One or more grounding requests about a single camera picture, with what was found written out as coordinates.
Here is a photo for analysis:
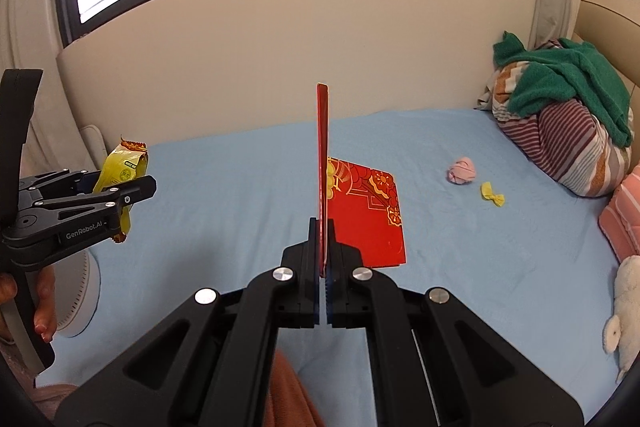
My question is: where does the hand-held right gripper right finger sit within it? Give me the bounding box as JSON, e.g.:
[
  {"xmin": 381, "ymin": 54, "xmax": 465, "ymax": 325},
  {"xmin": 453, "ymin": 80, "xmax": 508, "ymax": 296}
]
[{"xmin": 326, "ymin": 217, "xmax": 587, "ymax": 427}]

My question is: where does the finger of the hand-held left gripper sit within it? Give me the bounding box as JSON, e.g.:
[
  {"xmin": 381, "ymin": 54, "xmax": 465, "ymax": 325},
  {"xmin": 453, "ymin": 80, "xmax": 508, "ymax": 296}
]
[
  {"xmin": 19, "ymin": 168, "xmax": 102, "ymax": 202},
  {"xmin": 29, "ymin": 175, "xmax": 158, "ymax": 216}
]

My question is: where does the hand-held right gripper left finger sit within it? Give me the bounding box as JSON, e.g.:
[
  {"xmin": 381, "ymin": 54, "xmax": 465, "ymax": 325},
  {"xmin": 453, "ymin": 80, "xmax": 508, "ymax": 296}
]
[{"xmin": 53, "ymin": 217, "xmax": 327, "ymax": 427}]

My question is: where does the yellow snack wrapper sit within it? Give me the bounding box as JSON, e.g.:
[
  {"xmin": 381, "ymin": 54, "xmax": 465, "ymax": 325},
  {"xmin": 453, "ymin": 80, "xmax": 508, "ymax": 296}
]
[{"xmin": 92, "ymin": 136, "xmax": 150, "ymax": 244}]

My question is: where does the red card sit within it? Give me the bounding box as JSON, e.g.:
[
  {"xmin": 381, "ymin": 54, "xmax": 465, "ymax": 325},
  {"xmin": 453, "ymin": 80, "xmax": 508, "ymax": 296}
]
[{"xmin": 315, "ymin": 82, "xmax": 408, "ymax": 279}]

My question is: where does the person's left hand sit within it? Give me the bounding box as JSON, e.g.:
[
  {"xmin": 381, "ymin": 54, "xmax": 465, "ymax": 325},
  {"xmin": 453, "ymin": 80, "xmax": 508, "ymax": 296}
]
[{"xmin": 31, "ymin": 265, "xmax": 57, "ymax": 344}]

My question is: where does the white round appliance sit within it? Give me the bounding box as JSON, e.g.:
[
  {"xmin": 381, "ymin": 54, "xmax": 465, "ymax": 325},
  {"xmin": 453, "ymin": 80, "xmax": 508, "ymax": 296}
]
[{"xmin": 54, "ymin": 251, "xmax": 102, "ymax": 339}]

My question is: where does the light blue bed sheet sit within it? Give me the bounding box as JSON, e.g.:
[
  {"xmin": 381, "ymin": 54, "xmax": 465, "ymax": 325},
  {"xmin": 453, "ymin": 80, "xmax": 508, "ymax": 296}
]
[{"xmin": 36, "ymin": 107, "xmax": 632, "ymax": 427}]

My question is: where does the yellow bow-shaped wrapper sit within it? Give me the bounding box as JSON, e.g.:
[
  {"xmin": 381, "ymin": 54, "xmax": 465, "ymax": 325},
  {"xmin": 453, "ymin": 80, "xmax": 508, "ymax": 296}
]
[{"xmin": 480, "ymin": 181, "xmax": 506, "ymax": 208}]

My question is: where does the pink balled sock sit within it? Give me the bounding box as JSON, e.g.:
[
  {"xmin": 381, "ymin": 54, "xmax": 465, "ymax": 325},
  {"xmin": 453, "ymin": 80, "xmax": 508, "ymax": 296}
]
[{"xmin": 447, "ymin": 156, "xmax": 475, "ymax": 184}]

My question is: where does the white plush toy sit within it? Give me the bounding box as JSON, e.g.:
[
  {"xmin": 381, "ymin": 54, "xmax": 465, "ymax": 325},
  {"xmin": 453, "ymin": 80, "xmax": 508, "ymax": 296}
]
[{"xmin": 602, "ymin": 255, "xmax": 640, "ymax": 384}]

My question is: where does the striped fabric bundle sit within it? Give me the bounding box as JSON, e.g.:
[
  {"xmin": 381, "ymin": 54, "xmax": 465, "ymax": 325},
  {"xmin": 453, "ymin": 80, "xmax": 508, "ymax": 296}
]
[{"xmin": 474, "ymin": 56, "xmax": 630, "ymax": 198}]

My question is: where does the pink striped quilt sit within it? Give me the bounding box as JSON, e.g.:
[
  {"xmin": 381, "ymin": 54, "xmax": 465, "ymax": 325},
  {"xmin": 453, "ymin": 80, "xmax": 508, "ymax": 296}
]
[{"xmin": 598, "ymin": 161, "xmax": 640, "ymax": 264}]

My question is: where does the green knitted towel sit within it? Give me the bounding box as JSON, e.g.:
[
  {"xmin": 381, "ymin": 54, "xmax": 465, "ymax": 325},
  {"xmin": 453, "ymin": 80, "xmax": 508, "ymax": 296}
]
[{"xmin": 492, "ymin": 31, "xmax": 634, "ymax": 148}]

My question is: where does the beige padded headboard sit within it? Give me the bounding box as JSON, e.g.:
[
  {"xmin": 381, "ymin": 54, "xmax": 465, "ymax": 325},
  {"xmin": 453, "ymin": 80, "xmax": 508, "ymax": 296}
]
[{"xmin": 570, "ymin": 0, "xmax": 640, "ymax": 110}]

